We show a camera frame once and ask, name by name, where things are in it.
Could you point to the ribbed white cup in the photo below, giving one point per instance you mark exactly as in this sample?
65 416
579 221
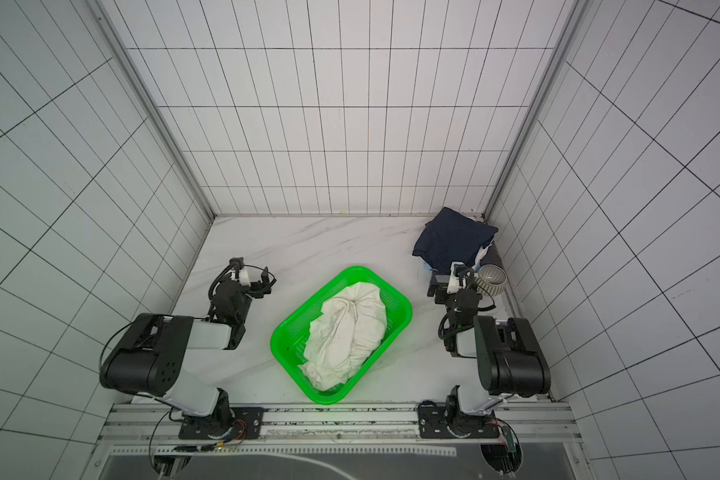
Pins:
492 279

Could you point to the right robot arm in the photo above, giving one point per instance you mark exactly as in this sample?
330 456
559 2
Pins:
509 359

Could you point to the green plastic basket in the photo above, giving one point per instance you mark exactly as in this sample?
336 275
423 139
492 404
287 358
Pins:
289 338

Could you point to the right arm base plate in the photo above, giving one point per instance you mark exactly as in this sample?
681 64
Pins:
443 422

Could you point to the folded light blue shirt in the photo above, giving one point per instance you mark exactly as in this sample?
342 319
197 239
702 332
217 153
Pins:
484 256

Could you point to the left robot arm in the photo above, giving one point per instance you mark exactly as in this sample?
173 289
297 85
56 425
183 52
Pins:
147 360

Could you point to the aluminium mounting rail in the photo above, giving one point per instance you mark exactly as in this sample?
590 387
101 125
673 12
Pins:
300 428

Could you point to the white t shirt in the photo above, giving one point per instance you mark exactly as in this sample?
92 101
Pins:
351 327

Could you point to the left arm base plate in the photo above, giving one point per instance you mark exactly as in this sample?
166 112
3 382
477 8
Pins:
239 423

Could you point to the folded navy t shirt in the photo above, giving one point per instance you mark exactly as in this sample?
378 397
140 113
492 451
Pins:
452 237

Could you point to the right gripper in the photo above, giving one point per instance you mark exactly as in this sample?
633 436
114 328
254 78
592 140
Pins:
442 285

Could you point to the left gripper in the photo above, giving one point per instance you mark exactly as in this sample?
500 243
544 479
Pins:
255 285

